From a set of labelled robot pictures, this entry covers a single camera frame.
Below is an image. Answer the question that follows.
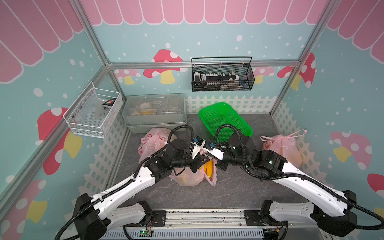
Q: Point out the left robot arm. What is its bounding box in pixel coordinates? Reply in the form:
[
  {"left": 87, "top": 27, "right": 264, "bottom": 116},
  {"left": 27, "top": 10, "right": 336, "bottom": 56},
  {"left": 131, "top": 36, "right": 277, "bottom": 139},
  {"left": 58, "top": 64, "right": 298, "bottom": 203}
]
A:
[{"left": 55, "top": 125, "right": 217, "bottom": 240}]

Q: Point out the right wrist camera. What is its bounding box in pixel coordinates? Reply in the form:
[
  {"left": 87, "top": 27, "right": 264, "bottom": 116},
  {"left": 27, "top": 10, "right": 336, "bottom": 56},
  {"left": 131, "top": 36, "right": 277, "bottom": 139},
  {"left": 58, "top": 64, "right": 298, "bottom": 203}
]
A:
[{"left": 203, "top": 141, "right": 224, "bottom": 161}]

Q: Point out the green plastic basket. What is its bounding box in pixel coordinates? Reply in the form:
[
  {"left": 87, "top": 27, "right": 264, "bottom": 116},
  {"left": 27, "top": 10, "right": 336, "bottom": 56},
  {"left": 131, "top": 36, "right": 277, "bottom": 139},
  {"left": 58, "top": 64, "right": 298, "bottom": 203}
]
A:
[{"left": 199, "top": 103, "right": 253, "bottom": 137}]

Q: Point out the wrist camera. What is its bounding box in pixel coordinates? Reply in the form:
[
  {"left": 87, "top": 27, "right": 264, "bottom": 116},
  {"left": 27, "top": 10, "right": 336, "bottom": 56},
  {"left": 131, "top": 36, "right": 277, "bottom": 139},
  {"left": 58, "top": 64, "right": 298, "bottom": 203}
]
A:
[
  {"left": 191, "top": 136, "right": 207, "bottom": 159},
  {"left": 203, "top": 141, "right": 224, "bottom": 161}
]

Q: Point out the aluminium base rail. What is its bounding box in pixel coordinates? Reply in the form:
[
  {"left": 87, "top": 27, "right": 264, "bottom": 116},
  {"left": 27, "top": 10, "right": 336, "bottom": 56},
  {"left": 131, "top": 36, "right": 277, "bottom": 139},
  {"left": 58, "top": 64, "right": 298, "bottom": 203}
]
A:
[{"left": 77, "top": 207, "right": 334, "bottom": 240}]

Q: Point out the black wire mesh basket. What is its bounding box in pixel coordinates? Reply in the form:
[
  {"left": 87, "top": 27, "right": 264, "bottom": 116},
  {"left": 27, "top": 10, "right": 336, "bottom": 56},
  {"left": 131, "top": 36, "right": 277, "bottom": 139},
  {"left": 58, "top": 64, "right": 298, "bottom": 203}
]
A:
[{"left": 191, "top": 57, "right": 255, "bottom": 92}]

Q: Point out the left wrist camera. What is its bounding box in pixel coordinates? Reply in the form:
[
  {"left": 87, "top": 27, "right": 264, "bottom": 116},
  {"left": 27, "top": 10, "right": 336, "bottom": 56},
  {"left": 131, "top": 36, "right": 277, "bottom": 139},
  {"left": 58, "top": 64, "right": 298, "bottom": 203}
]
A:
[{"left": 191, "top": 136, "right": 207, "bottom": 159}]

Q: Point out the pink plastic bags pile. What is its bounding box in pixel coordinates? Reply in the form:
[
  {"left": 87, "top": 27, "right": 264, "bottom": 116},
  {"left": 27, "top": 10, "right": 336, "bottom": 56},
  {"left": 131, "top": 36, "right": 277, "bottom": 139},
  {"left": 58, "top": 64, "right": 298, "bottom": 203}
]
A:
[{"left": 170, "top": 157, "right": 217, "bottom": 187}]

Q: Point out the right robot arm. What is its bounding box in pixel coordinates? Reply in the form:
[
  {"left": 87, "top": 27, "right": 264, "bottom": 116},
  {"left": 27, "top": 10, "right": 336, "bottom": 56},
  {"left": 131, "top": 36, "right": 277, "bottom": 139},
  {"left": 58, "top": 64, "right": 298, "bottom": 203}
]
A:
[{"left": 208, "top": 124, "right": 384, "bottom": 237}]

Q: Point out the pink plastic bag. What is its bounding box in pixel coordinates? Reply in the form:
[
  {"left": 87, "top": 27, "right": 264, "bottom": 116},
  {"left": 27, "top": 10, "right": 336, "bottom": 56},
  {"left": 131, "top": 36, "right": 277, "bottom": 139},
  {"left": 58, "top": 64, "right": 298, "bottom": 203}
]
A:
[
  {"left": 138, "top": 128, "right": 171, "bottom": 162},
  {"left": 260, "top": 130, "right": 307, "bottom": 168}
]

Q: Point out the white wire mesh basket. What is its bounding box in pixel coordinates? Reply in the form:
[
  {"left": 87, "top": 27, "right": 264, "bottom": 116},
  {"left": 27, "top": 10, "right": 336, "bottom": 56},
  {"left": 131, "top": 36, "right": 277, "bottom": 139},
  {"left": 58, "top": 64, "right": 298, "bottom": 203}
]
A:
[{"left": 63, "top": 82, "right": 123, "bottom": 139}]

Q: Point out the clear plastic storage box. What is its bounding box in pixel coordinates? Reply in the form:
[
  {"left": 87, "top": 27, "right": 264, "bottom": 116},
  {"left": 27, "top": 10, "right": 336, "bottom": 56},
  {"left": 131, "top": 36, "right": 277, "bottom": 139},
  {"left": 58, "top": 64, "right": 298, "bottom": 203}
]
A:
[{"left": 122, "top": 94, "right": 188, "bottom": 134}]

